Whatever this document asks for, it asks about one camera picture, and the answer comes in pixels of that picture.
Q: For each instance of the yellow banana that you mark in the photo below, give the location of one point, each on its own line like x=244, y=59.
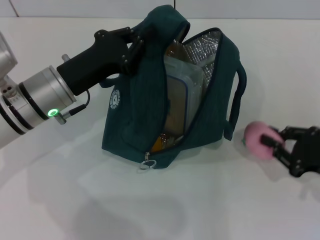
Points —
x=157, y=146

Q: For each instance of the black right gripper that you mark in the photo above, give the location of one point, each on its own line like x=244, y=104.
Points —
x=307, y=155

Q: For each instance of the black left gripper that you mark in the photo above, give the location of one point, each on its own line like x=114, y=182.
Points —
x=92, y=65

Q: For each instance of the pink peach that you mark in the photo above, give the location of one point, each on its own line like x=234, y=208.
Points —
x=255, y=135

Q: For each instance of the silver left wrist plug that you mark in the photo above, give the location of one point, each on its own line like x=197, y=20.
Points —
x=66, y=57

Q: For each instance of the teal blue lunch bag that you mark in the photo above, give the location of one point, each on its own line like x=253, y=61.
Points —
x=150, y=100

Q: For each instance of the clear blue-rimmed food container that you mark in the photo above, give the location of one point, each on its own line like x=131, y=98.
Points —
x=177, y=97

